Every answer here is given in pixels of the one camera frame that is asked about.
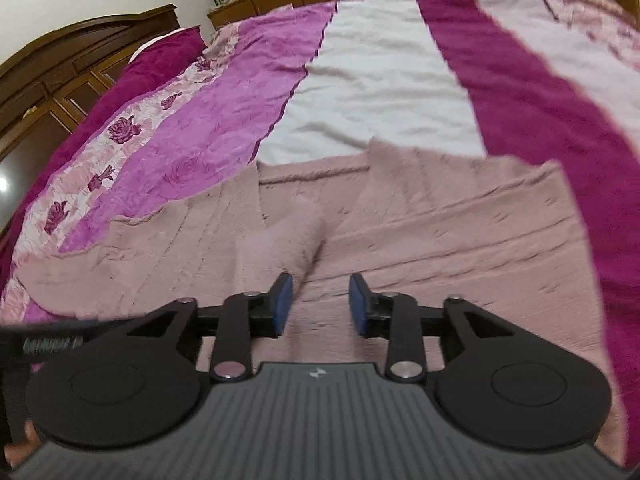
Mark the dark wooden headboard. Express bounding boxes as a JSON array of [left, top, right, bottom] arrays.
[[0, 4, 181, 241]]

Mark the pink knit sweater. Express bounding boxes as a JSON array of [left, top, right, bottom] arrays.
[[15, 137, 626, 466]]

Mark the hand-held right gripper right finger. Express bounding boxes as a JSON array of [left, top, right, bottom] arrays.
[[348, 272, 521, 382]]

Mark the purple floral striped bedspread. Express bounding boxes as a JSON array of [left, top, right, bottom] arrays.
[[0, 0, 640, 461]]

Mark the person's left hand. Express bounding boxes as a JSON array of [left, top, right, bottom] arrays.
[[0, 417, 43, 468]]

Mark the magenta plush pillow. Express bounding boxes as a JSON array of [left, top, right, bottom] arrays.
[[125, 27, 208, 92]]

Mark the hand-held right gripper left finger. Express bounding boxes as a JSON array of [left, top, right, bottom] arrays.
[[125, 272, 294, 382]]

